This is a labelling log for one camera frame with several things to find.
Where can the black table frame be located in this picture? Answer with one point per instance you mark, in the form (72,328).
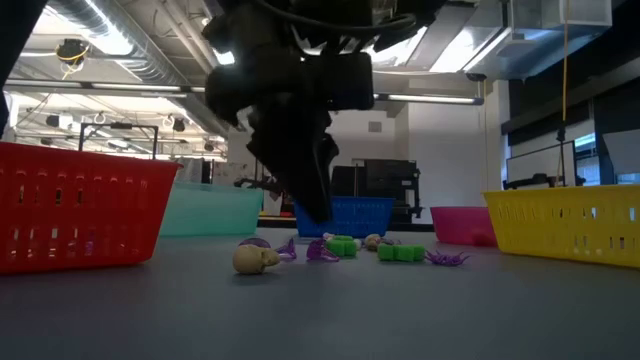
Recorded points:
(10,40)

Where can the pink plastic bowl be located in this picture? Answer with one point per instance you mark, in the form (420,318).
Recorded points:
(460,225)

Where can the white ceiling duct box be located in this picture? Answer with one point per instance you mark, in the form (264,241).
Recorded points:
(575,12)

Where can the teal plastic basket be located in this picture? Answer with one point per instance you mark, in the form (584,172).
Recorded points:
(210,212)

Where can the black frame stand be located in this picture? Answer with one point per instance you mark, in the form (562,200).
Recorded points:
(120,125)

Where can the red plastic basket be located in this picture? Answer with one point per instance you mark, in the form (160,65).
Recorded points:
(100,215)

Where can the grey table mat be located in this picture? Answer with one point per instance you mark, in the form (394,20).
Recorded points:
(320,320)

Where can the black equipment rack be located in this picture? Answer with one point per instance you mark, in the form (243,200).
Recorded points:
(385,180)

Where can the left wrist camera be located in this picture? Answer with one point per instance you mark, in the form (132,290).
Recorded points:
(350,80)

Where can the cream toy skull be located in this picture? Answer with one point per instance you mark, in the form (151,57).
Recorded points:
(372,242)
(250,260)

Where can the black ceiling device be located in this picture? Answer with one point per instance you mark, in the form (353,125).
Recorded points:
(71,50)

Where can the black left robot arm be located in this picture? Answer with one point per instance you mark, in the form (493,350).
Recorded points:
(260,20)

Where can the yellow plastic basket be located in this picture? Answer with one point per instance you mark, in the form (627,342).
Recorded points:
(530,227)

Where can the white toy bone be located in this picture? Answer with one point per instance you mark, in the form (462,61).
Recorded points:
(327,235)
(358,243)

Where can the black framed whiteboard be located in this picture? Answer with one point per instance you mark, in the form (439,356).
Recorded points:
(545,162)

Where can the purple toy spider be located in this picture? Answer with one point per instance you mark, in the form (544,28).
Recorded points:
(391,242)
(445,259)

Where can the long ceiling light bar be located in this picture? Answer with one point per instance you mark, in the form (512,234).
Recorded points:
(430,99)
(125,86)

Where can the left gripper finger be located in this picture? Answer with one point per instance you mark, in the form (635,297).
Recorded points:
(295,165)
(330,150)

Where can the grey wall vent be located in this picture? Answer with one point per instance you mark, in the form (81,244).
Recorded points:
(375,126)

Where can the blue plastic basket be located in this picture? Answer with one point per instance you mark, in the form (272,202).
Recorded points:
(360,217)

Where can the silver ventilation duct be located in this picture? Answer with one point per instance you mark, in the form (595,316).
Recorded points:
(125,40)

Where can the black tripod stand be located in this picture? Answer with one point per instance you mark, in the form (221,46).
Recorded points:
(561,150)

